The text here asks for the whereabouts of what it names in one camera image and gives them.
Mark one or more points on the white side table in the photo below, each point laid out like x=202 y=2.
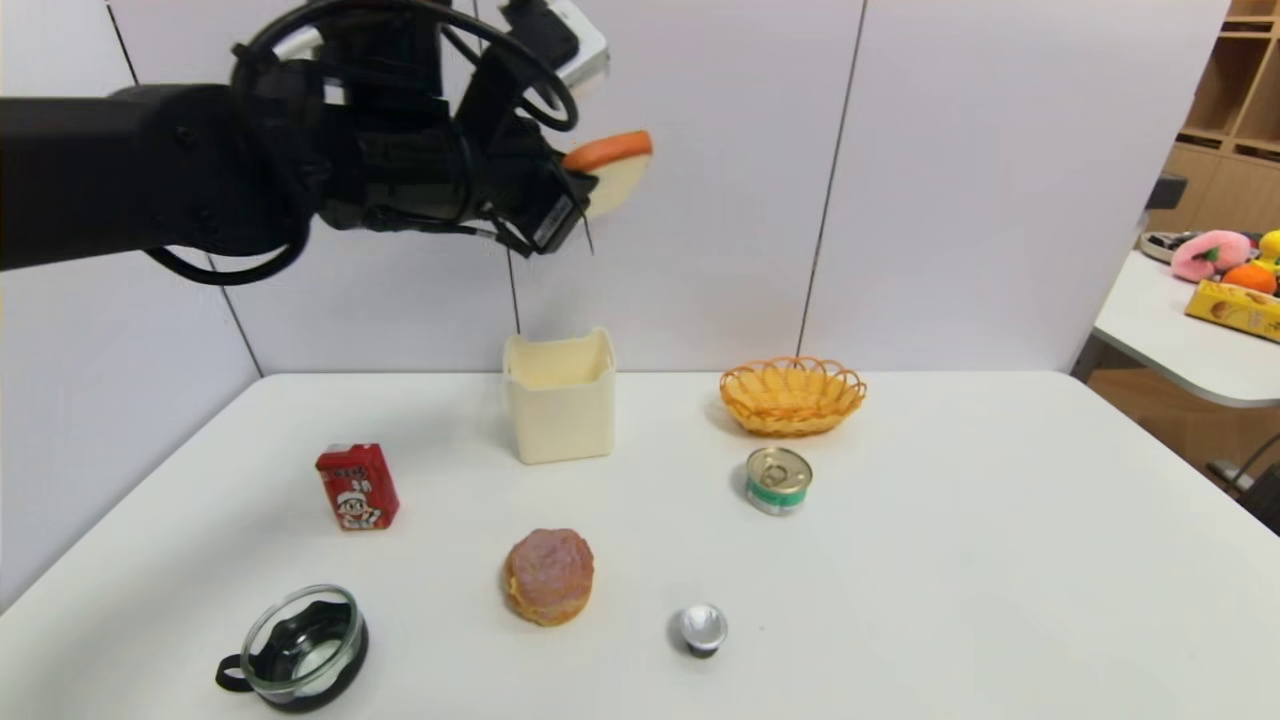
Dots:
x=1162 y=333

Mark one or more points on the black chair backrest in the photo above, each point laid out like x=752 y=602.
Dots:
x=1166 y=191

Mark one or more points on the yellow plush toy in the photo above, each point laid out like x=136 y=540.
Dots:
x=1271 y=248

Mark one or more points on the pink plush toy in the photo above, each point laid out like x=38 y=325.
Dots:
x=1208 y=253

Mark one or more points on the orange wicker basket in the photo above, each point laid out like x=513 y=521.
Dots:
x=792 y=400

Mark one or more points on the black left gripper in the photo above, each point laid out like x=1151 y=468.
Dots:
x=556 y=217

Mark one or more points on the silver round knob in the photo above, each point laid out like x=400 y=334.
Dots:
x=701 y=626

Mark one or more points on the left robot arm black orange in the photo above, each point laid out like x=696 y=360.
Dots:
x=120 y=175

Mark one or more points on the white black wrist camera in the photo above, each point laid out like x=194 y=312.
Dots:
x=565 y=40

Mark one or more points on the yellow snack box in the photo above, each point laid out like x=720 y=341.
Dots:
x=1237 y=309

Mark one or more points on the green label tin can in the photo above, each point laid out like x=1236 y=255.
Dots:
x=778 y=482

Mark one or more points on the pink topped burger bun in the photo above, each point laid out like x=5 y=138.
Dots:
x=548 y=577

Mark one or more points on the black chair base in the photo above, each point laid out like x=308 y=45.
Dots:
x=1262 y=498

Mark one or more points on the orange plush fruit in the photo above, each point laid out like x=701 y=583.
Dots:
x=1249 y=278

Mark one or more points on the toast bread slice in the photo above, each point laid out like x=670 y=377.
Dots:
x=618 y=172

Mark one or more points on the dark round tray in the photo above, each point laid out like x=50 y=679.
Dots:
x=1160 y=245

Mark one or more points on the wooden shelf unit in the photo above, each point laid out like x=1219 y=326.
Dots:
x=1226 y=168

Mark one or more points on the cream square plastic box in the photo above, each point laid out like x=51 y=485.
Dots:
x=560 y=420

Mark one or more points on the red milk carton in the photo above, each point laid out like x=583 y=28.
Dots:
x=358 y=487

